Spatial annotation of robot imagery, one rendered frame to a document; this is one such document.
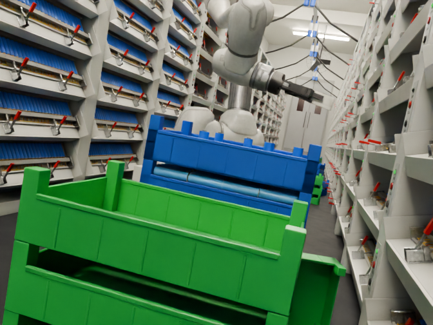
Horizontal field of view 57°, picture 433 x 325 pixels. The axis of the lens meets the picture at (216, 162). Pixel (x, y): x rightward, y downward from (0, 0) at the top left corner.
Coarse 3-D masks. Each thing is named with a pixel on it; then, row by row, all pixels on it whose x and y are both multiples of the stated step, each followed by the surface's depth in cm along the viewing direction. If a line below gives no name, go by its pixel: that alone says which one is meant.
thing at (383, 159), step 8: (392, 136) 154; (400, 136) 97; (368, 144) 156; (368, 152) 155; (376, 152) 132; (384, 152) 124; (376, 160) 134; (384, 160) 117; (392, 160) 104; (392, 168) 105
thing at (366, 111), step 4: (376, 92) 164; (376, 96) 164; (372, 100) 203; (372, 104) 178; (360, 108) 222; (364, 108) 222; (368, 108) 204; (372, 108) 171; (360, 112) 222; (364, 112) 222; (368, 112) 188; (372, 112) 173; (360, 116) 222; (364, 116) 204; (368, 116) 189; (364, 120) 206; (368, 120) 193
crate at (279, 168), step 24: (168, 144) 70; (192, 144) 69; (216, 144) 68; (240, 144) 87; (312, 144) 65; (192, 168) 70; (216, 168) 69; (240, 168) 68; (264, 168) 67; (288, 168) 66; (312, 168) 65; (312, 192) 65
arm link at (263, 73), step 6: (258, 66) 132; (264, 66) 132; (270, 66) 133; (258, 72) 131; (264, 72) 131; (270, 72) 131; (252, 78) 132; (258, 78) 131; (264, 78) 131; (270, 78) 132; (252, 84) 134; (258, 84) 132; (264, 84) 131; (264, 90) 134
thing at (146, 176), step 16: (144, 160) 72; (144, 176) 72; (160, 176) 71; (192, 192) 70; (208, 192) 69; (224, 192) 68; (256, 208) 67; (272, 208) 67; (288, 208) 66; (304, 224) 66
